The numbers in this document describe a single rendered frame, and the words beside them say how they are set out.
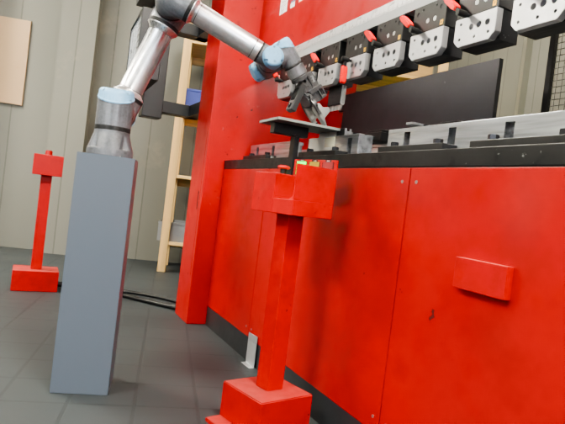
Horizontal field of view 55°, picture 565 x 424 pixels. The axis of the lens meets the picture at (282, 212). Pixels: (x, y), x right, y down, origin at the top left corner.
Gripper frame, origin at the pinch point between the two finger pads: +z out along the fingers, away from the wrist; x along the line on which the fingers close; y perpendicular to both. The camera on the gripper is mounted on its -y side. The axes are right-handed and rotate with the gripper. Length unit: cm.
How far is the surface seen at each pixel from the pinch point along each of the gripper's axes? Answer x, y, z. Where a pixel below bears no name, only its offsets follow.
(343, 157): -36.8, -16.6, 5.8
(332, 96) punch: 1.1, 11.8, -6.4
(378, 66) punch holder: -34.8, 12.4, -12.6
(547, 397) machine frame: -122, -47, 42
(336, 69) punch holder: -5.6, 15.0, -15.4
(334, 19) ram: 2.0, 28.8, -31.4
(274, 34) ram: 63, 34, -37
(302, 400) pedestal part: -48, -73, 57
